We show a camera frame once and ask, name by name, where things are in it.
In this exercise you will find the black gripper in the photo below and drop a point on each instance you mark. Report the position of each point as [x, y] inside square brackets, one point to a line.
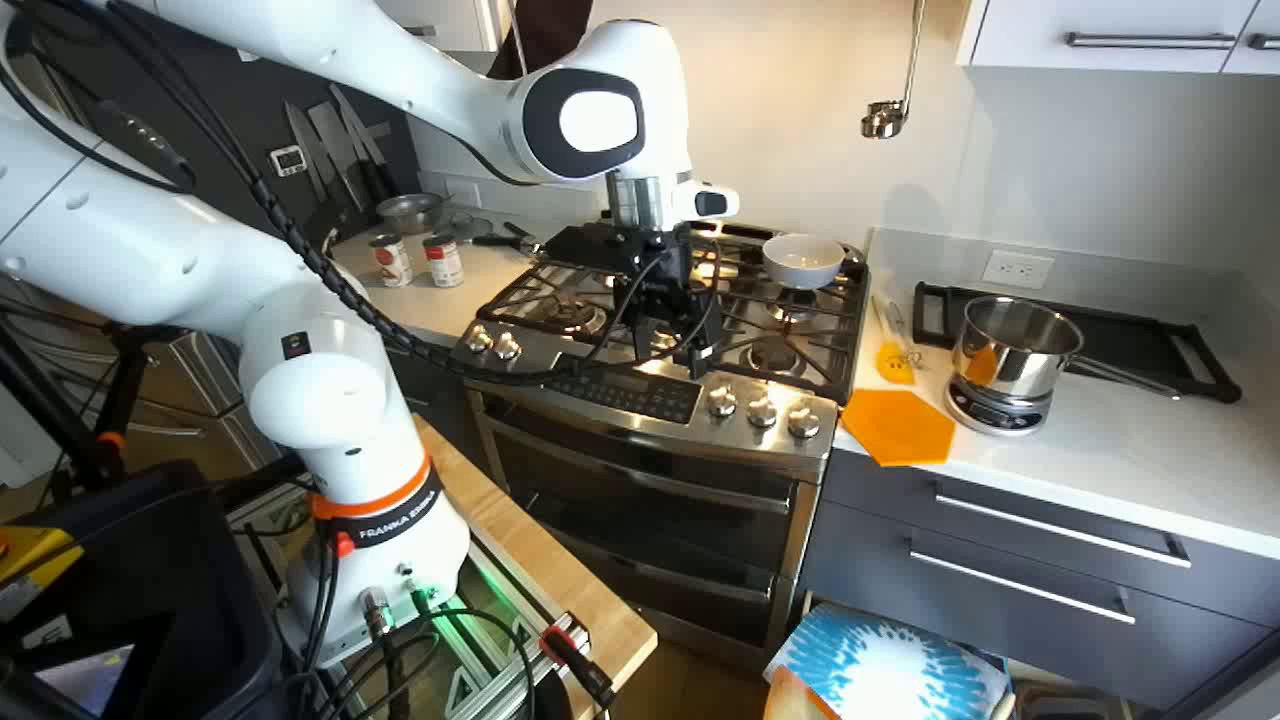
[648, 267]

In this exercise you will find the white ceramic bowl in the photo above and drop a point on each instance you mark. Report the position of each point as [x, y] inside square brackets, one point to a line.
[805, 263]

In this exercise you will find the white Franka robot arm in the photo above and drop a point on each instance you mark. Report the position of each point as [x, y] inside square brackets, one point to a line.
[373, 424]

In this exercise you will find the silver stove knob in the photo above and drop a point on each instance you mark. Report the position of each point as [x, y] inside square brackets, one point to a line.
[760, 413]
[474, 341]
[511, 344]
[723, 400]
[805, 424]

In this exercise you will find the black cast iron stove grate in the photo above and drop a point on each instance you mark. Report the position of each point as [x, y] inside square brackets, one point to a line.
[575, 301]

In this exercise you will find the clear glass bowl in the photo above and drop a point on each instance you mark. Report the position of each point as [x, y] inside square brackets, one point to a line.
[401, 208]

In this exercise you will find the small yellow object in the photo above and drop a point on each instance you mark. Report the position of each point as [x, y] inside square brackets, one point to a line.
[896, 363]

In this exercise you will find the orange hexagonal trivet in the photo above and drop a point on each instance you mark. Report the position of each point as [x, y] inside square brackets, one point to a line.
[901, 424]

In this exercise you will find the small red-labelled jar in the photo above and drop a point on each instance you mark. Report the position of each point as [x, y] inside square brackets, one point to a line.
[443, 263]
[388, 263]

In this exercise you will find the hanging metal ladle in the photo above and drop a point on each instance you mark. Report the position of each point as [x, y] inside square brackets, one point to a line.
[885, 116]

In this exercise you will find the wooden table board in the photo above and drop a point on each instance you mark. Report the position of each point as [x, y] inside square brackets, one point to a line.
[563, 574]

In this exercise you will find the grey drawer cabinet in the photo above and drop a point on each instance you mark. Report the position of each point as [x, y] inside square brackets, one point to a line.
[881, 561]

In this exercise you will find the round kitchen scale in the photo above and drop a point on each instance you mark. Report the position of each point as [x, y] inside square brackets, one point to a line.
[991, 418]

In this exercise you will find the stainless steel saucepan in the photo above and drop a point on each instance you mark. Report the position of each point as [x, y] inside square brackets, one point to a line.
[1009, 351]

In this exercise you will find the white upper cabinet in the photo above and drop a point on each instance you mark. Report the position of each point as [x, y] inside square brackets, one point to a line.
[1025, 33]

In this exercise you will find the black flat tray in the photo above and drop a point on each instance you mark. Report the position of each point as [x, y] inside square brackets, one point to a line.
[1148, 341]

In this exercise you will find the black tripod stand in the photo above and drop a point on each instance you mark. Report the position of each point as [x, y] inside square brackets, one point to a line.
[113, 400]

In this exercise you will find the black bag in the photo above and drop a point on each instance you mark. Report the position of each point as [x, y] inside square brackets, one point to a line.
[145, 603]

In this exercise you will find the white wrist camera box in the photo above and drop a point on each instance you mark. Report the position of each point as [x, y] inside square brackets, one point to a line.
[715, 203]

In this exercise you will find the white wall outlet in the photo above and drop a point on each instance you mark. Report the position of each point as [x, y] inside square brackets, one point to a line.
[1019, 271]

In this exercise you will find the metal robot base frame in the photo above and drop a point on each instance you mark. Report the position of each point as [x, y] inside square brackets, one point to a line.
[486, 641]

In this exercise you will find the wall-mounted kitchen knife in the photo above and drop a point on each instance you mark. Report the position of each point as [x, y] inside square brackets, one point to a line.
[305, 155]
[353, 146]

